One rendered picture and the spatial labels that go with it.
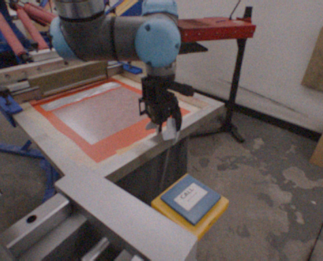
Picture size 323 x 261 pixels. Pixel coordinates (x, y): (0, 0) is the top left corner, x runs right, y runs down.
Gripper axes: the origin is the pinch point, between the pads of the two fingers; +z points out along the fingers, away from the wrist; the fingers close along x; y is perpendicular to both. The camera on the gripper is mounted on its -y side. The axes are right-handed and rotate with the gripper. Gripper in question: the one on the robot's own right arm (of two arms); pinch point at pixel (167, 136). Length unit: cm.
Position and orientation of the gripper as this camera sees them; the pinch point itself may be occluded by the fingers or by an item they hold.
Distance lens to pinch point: 66.2
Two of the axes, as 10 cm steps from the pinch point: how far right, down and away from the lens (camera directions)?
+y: -6.9, 4.1, -5.9
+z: 0.0, 8.2, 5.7
